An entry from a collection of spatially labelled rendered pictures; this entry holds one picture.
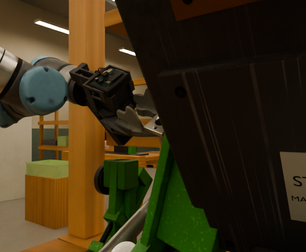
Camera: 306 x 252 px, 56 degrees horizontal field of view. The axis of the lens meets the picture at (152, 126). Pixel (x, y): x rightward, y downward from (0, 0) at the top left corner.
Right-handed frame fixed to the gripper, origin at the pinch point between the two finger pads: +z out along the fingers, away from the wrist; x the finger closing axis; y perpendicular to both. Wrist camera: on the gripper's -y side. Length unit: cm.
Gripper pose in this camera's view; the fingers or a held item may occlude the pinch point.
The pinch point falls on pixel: (162, 128)
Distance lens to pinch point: 50.0
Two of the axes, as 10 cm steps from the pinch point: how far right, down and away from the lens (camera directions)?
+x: 6.1, -6.1, 5.0
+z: 7.7, 3.3, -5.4
